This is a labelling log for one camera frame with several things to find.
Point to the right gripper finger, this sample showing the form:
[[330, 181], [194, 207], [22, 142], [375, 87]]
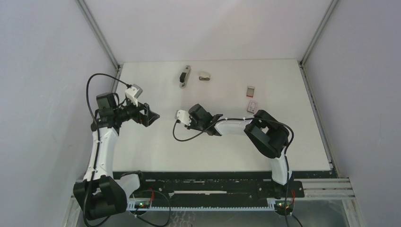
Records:
[[198, 126], [214, 119]]

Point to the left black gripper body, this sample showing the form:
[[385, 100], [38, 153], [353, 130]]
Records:
[[131, 111]]

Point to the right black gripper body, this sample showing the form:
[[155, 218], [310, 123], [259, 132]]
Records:
[[192, 120]]

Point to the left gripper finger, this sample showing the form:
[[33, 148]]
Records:
[[146, 109], [147, 120]]

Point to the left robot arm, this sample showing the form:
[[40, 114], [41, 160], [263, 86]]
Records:
[[99, 194]]

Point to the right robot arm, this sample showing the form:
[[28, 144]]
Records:
[[270, 137]]

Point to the small beige stapler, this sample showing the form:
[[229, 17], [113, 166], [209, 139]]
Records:
[[204, 76]]

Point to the grey black long stapler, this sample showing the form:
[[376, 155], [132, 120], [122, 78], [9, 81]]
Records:
[[183, 79]]

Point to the closed red staple box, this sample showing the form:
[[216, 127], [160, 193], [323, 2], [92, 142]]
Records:
[[252, 107]]

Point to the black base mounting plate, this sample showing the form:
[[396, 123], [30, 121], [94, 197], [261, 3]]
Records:
[[206, 189]]

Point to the left controller board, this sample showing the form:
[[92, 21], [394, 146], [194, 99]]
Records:
[[142, 205]]

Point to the controller board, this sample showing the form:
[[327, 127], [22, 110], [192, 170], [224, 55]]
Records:
[[142, 205], [283, 209]]

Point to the right controller board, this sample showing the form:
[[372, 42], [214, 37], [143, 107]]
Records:
[[283, 209]]

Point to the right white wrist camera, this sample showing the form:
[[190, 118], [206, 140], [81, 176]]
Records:
[[183, 117]]

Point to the white cable duct rail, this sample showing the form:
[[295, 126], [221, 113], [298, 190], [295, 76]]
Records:
[[268, 207]]

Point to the left aluminium frame post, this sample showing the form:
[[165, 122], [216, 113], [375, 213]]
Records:
[[89, 17]]

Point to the aluminium frame post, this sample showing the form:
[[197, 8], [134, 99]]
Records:
[[318, 32], [89, 17]]

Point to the right aluminium frame post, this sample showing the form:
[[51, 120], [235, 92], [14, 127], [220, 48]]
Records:
[[318, 32]]

